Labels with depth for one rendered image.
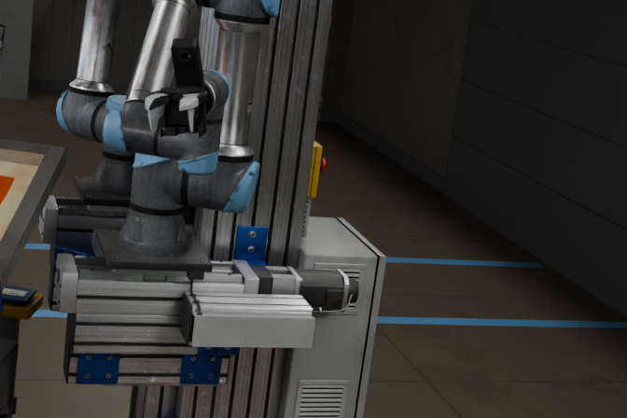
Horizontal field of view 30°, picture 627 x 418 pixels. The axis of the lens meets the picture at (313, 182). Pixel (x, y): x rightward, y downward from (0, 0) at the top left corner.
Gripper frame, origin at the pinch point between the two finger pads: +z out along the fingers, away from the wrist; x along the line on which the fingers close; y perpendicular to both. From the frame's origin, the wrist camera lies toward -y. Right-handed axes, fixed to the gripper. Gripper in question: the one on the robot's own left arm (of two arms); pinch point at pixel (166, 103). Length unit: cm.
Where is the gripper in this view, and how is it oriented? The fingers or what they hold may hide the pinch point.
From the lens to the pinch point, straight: 191.4
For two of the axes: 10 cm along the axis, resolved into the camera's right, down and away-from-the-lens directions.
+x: -9.9, -0.2, 1.2
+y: 0.1, 9.8, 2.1
